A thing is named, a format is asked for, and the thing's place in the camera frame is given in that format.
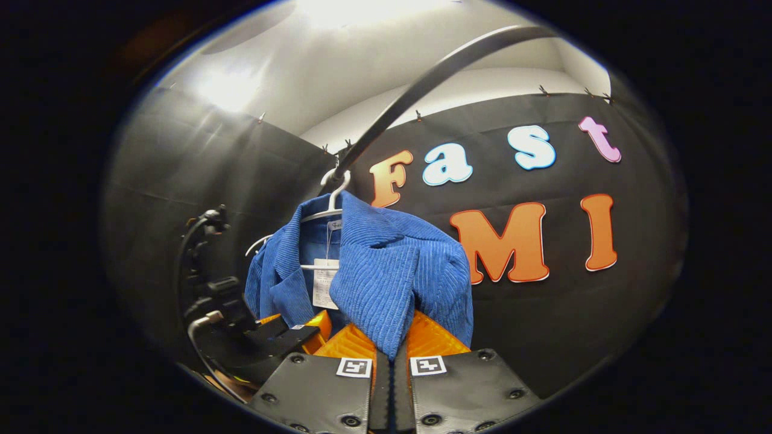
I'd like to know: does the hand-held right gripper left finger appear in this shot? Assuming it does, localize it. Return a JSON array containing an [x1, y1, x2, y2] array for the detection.
[[248, 322, 393, 434]]

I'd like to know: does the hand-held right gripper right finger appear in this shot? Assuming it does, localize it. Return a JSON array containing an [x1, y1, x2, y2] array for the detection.
[[392, 309, 542, 434]]

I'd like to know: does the blue corduroy jacket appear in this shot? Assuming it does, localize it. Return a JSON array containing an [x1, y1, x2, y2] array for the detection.
[[244, 191, 475, 360]]

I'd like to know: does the black clothes rack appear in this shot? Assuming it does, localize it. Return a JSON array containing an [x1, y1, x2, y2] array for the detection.
[[332, 24, 558, 181]]

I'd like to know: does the white paper garment tag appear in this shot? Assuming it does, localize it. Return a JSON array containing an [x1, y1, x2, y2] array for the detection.
[[312, 259, 340, 310]]

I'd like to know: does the black backdrop cloth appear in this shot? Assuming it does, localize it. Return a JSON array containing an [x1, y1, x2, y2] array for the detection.
[[103, 84, 688, 410]]

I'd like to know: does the large ceiling light panel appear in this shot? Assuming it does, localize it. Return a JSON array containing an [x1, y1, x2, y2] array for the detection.
[[296, 0, 459, 28]]

